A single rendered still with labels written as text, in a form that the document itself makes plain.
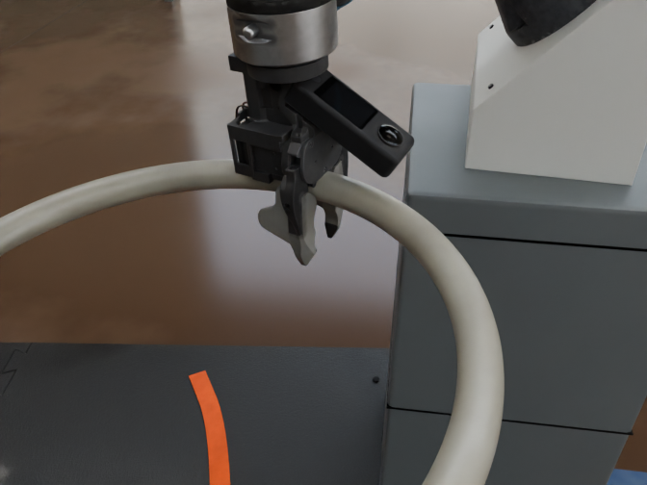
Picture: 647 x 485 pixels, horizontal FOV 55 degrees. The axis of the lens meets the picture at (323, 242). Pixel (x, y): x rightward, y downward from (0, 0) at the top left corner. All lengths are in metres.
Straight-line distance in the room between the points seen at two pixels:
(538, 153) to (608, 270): 0.19
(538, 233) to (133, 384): 1.19
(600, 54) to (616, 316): 0.37
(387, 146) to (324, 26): 0.11
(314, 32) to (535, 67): 0.39
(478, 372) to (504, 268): 0.50
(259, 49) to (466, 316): 0.26
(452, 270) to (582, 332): 0.53
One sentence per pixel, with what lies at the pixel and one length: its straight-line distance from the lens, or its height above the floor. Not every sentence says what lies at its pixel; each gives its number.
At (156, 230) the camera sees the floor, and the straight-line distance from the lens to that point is 2.32.
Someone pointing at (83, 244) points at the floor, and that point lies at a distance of 2.33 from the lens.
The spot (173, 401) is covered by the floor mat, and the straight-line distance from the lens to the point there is 1.69.
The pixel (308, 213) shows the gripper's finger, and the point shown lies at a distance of 0.59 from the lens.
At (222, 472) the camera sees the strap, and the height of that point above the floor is 0.02.
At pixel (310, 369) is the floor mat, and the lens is 1.72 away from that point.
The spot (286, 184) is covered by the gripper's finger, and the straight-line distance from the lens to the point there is 0.56.
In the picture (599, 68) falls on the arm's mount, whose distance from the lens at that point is 0.85.
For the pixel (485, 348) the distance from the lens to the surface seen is 0.43.
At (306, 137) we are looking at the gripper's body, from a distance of 0.56.
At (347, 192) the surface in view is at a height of 0.98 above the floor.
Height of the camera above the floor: 1.28
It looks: 36 degrees down
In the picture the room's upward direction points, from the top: straight up
